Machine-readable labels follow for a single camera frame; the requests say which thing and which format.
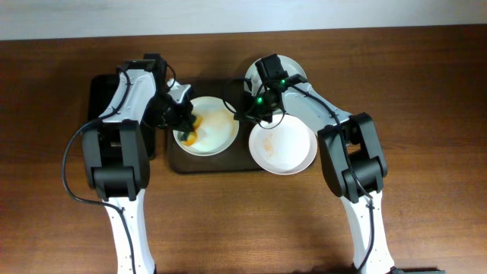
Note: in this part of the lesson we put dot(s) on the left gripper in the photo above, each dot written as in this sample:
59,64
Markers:
182,119

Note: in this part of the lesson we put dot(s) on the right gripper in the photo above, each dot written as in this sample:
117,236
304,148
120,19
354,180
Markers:
248,115

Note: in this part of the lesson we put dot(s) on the green yellow sponge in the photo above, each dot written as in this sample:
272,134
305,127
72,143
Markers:
189,138

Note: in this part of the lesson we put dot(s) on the white plate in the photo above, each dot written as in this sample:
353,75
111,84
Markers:
217,131

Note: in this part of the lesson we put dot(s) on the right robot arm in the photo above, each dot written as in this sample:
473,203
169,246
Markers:
352,159

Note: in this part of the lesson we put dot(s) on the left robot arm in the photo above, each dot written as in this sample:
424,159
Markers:
125,109

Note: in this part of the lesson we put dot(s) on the black small tray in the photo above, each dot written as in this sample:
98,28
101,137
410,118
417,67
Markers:
102,89

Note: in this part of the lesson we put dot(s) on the dark brown tray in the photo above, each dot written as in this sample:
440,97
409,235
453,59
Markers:
235,158

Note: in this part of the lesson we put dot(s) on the pink plate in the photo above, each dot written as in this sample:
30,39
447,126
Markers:
285,146

